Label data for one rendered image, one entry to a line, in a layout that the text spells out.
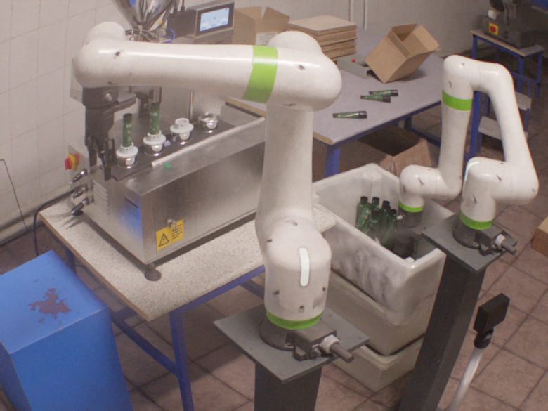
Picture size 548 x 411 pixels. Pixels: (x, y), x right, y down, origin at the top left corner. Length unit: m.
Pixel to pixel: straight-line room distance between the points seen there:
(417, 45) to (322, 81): 2.47
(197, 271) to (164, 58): 1.00
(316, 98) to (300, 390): 0.75
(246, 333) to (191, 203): 0.59
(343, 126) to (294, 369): 1.66
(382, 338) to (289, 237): 1.16
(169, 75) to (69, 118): 2.48
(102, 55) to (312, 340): 0.77
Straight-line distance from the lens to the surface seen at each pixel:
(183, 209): 2.14
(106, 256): 2.24
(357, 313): 2.70
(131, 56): 1.30
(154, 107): 2.12
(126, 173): 2.08
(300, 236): 1.56
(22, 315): 2.27
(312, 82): 1.33
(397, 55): 3.56
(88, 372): 2.38
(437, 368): 2.37
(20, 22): 3.38
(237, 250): 2.27
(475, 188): 2.00
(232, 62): 1.31
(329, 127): 3.06
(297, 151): 1.58
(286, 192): 1.62
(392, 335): 2.60
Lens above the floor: 2.01
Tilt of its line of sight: 30 degrees down
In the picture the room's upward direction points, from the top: 3 degrees clockwise
